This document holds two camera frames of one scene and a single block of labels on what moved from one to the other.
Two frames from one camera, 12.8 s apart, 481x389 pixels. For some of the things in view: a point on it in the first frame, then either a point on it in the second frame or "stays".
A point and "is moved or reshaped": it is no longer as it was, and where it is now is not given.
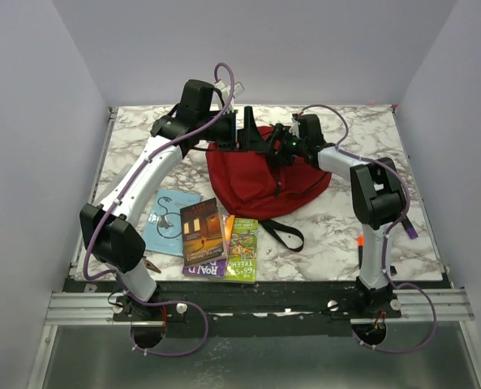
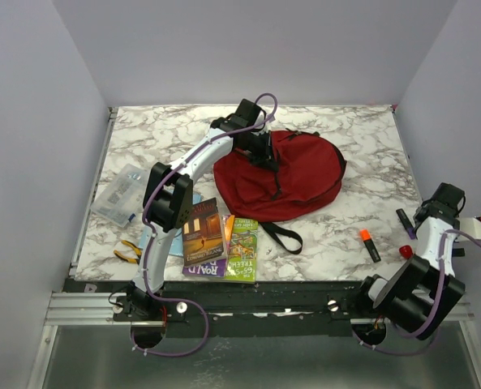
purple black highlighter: (409, 228) stays
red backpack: (257, 186) is moved or reshaped
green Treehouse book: (242, 251) stays
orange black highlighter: (361, 244) is moved or reshaped
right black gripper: (282, 134) to (457, 215)
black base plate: (252, 308) stays
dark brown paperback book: (203, 237) stays
